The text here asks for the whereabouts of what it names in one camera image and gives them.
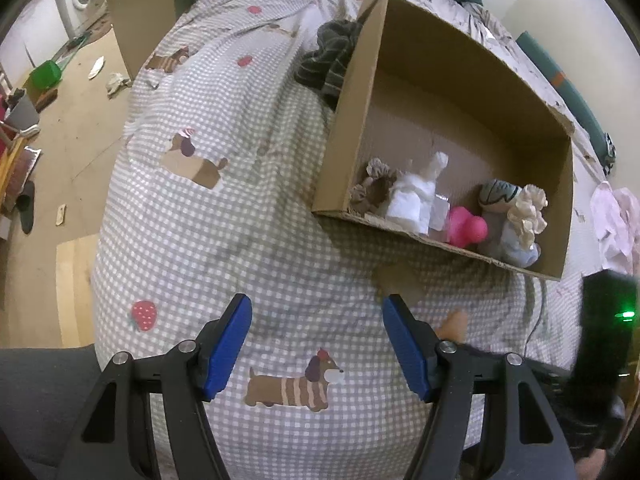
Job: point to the teal bolster cushion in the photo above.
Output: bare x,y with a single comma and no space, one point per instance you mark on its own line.
601,141

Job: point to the person's right hand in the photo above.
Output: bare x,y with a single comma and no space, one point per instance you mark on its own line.
598,465

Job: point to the white cloth toy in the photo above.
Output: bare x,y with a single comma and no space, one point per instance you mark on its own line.
412,195

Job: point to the pink rubber duck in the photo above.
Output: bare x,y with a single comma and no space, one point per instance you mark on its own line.
465,228

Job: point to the open cardboard box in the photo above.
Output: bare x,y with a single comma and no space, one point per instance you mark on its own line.
417,85

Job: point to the orange tan cylinder toy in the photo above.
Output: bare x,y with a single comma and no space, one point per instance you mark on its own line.
455,327

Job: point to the dark striped cloth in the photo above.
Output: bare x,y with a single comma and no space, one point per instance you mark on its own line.
324,69

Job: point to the beige lace scrunchie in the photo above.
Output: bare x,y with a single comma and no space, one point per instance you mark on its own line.
372,187

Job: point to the pink white garment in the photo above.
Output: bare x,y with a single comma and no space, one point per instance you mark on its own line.
615,219

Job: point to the light blue plush toy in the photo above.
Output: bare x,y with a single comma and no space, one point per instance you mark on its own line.
495,199

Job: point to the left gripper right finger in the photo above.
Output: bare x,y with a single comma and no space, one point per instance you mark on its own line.
414,343

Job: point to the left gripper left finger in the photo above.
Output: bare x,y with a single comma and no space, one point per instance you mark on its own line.
219,345

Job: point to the clear plastic packet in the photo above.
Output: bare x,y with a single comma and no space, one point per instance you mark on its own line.
439,217

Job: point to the green dustpan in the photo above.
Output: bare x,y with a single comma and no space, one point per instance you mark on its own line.
48,74

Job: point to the cream ruffled scrunchie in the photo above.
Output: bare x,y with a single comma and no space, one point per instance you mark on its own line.
525,214

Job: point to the tall cardboard box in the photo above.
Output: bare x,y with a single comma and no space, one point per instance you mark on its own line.
139,25

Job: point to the black slipper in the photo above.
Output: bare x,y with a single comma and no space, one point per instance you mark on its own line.
25,204

